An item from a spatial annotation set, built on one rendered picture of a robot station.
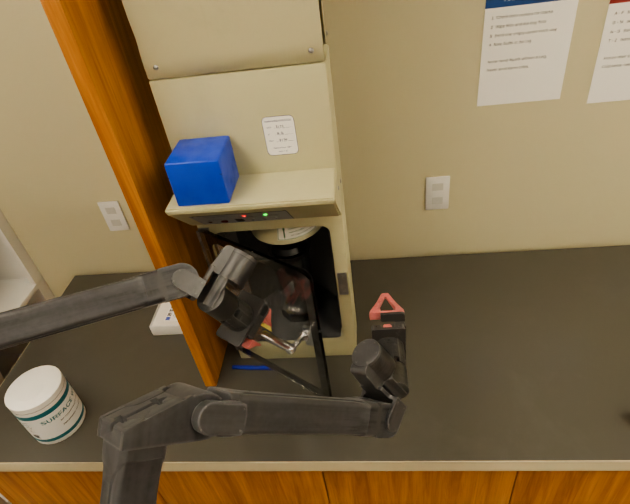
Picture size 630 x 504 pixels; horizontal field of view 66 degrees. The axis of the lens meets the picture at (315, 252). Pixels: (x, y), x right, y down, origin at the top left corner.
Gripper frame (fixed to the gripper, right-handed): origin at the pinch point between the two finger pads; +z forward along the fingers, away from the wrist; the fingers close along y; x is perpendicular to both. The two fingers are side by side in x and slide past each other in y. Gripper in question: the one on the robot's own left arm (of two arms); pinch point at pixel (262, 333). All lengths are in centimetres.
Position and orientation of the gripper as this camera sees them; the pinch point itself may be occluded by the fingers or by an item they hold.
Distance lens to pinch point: 103.5
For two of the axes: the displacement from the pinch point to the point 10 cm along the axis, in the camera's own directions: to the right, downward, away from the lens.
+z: 3.8, 4.7, 8.0
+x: 7.9, 2.8, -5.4
